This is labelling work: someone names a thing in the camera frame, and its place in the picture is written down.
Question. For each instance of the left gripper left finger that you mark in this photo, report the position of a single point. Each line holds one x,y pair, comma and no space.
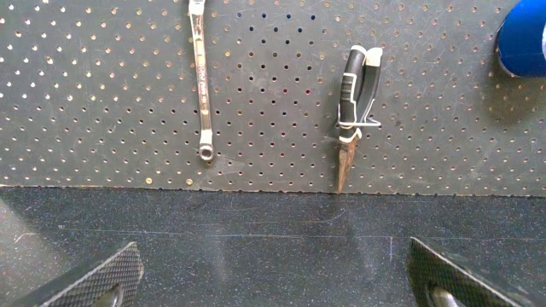
106,277

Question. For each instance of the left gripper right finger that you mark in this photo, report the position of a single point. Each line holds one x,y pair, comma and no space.
439,273

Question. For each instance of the black and white pliers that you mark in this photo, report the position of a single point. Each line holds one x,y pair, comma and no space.
349,87

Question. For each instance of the wrench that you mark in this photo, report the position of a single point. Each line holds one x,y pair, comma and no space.
200,64

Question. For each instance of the roll of blue tape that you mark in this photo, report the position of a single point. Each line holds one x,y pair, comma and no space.
520,42

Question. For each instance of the black pegboard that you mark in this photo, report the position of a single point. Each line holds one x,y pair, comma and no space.
106,106

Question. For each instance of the metal hook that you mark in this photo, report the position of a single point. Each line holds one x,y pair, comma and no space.
370,125

